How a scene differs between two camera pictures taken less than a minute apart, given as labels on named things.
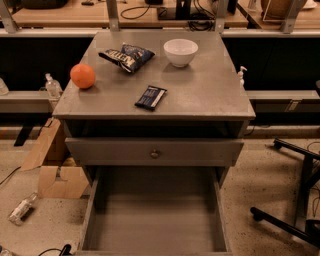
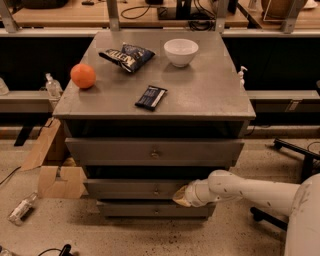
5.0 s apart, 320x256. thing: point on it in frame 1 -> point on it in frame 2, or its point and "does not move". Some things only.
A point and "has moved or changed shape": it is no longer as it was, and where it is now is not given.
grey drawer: (155, 211) has moved or changed shape
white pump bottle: (240, 75) does not move
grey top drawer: (153, 151) does not move
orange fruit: (82, 75) does not move
